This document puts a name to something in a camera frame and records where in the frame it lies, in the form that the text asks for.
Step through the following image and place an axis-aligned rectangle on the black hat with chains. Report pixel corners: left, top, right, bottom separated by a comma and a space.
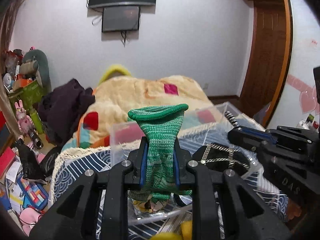
192, 143, 250, 176

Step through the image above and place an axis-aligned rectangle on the yellow green sponge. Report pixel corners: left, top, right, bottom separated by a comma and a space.
150, 220, 193, 240

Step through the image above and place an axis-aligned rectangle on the green knitted glove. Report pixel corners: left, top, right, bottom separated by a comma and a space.
128, 103, 192, 202

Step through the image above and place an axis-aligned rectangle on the colourful blue pencil case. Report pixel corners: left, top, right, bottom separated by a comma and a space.
17, 176, 49, 210

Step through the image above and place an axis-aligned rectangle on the pink plush item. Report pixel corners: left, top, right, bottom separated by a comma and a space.
19, 207, 42, 236

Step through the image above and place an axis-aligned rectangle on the clear plastic storage box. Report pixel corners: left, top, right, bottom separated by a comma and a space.
110, 102, 261, 226

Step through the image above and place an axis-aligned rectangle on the brown wooden door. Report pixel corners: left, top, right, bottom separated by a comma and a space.
240, 0, 290, 127

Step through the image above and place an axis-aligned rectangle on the floral fabric cloth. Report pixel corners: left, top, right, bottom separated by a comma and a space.
131, 197, 169, 215

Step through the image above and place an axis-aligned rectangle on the blue white patterned tablecloth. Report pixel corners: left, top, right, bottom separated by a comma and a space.
52, 147, 289, 239

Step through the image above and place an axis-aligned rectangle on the red box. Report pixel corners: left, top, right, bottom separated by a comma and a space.
0, 147, 16, 177

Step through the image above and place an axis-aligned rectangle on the green bottle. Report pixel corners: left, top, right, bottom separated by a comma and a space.
29, 108, 44, 134

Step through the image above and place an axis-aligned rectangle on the pink rabbit toy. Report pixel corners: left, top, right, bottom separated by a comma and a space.
15, 100, 34, 136

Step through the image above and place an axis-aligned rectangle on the dark purple clothes pile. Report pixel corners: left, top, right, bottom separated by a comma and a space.
38, 79, 95, 146

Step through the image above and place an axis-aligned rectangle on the beige fleece blanket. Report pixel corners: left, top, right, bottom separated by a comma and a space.
62, 75, 213, 150

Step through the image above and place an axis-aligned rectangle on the green storage box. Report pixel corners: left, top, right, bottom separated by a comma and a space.
8, 80, 47, 111

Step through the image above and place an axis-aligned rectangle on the yellow fluffy chair back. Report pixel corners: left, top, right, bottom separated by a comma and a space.
98, 64, 131, 85

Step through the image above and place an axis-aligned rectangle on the grey green plush toy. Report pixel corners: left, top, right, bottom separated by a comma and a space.
19, 49, 51, 91

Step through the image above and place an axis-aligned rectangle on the small wall monitor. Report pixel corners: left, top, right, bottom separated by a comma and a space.
101, 5, 140, 33

